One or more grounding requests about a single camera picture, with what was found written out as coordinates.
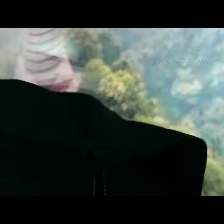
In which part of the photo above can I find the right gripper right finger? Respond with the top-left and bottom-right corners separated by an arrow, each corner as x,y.
99,151 -> 133,197

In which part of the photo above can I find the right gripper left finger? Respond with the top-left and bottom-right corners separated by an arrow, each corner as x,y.
68,151 -> 101,197

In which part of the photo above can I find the black garment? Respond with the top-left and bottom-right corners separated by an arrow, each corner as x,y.
0,78 -> 208,197

